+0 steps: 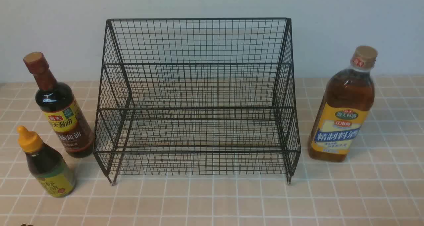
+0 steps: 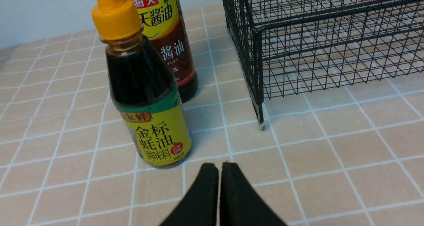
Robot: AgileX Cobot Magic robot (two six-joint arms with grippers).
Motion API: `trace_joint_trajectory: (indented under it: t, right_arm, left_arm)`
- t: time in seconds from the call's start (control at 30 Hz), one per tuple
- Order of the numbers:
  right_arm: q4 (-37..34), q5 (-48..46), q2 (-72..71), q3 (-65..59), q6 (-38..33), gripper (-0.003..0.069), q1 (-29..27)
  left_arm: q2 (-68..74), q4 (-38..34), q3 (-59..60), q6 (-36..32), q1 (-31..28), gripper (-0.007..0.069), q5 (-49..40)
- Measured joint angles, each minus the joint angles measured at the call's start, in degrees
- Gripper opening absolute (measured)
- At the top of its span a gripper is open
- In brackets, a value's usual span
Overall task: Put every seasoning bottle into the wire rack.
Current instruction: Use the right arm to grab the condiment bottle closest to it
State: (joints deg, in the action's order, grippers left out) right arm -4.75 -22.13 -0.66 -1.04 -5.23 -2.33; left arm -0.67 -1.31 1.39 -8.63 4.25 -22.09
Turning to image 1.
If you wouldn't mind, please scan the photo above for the amber cooking wine bottle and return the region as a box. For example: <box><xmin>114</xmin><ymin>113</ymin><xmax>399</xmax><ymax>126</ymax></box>
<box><xmin>307</xmin><ymin>45</ymin><xmax>378</xmax><ymax>162</ymax></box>

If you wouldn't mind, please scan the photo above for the dark soy sauce bottle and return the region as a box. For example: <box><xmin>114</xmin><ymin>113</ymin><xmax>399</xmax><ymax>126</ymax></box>
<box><xmin>23</xmin><ymin>52</ymin><xmax>94</xmax><ymax>158</ymax></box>

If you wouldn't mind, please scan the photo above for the black wire mesh shelf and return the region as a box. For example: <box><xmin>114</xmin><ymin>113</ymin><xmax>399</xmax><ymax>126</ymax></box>
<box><xmin>93</xmin><ymin>17</ymin><xmax>301</xmax><ymax>184</ymax></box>

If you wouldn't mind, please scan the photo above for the small yellow-capped sesame oil bottle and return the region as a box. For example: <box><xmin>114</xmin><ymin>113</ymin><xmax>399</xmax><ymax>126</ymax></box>
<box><xmin>17</xmin><ymin>125</ymin><xmax>76</xmax><ymax>198</ymax></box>

